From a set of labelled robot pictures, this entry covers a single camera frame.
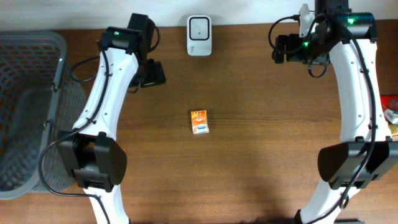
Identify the orange tissue pack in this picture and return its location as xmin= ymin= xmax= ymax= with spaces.
xmin=190 ymin=110 xmax=210 ymax=134

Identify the red Hacks snack bag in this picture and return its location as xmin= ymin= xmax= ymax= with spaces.
xmin=381 ymin=95 xmax=398 ymax=112

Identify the teal tissue pack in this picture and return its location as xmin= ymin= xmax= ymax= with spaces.
xmin=384 ymin=109 xmax=398 ymax=124

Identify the beige chips bag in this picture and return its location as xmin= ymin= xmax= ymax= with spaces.
xmin=388 ymin=124 xmax=398 ymax=141

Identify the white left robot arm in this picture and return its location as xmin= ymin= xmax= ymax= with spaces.
xmin=56 ymin=26 xmax=165 ymax=223

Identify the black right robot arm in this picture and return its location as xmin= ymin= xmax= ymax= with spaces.
xmin=269 ymin=1 xmax=397 ymax=223

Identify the grey plastic mesh basket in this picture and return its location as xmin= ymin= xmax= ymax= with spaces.
xmin=1 ymin=31 xmax=86 ymax=200

